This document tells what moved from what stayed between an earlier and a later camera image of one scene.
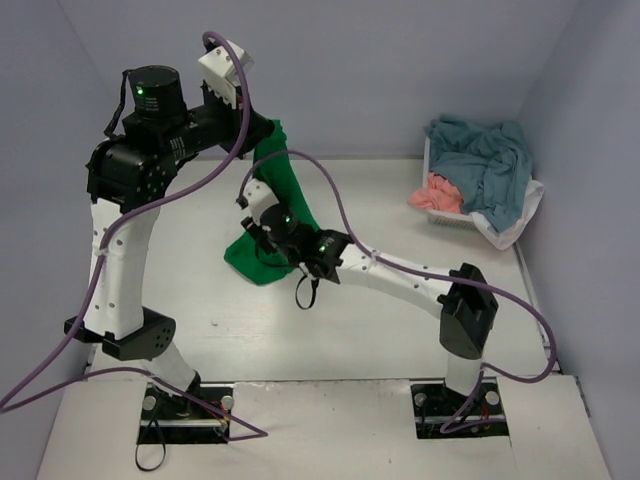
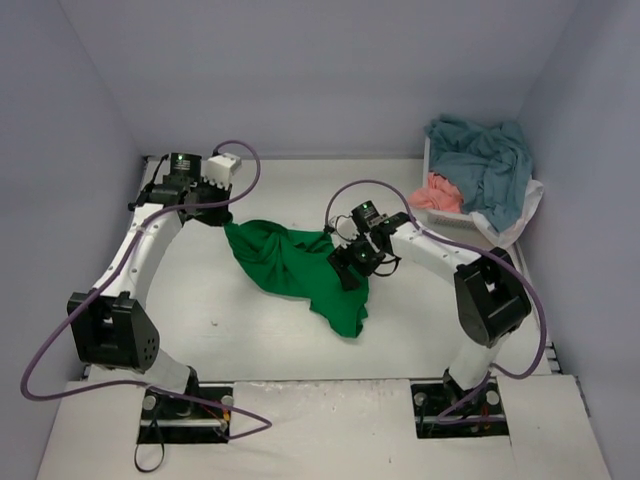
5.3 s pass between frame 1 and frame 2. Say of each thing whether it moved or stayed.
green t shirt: moved
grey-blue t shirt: stayed
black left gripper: moved
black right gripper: moved
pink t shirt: stayed
